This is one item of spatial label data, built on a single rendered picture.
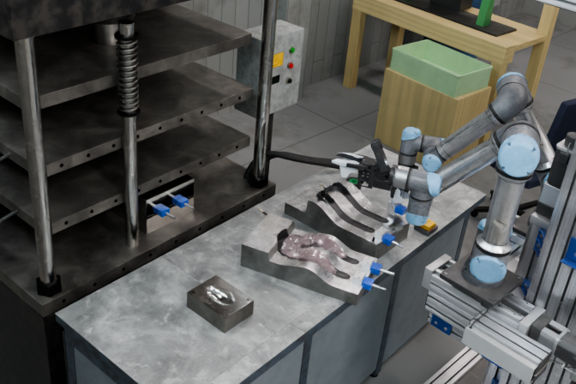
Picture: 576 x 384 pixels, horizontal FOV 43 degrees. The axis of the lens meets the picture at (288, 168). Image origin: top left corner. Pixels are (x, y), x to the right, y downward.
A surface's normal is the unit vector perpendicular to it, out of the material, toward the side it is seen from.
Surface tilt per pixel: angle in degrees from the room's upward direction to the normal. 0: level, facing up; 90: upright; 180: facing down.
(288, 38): 90
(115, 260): 0
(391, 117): 90
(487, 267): 98
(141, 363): 0
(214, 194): 0
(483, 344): 90
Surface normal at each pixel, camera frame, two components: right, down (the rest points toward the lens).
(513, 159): -0.30, 0.33
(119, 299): 0.08, -0.86
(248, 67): -0.65, 0.33
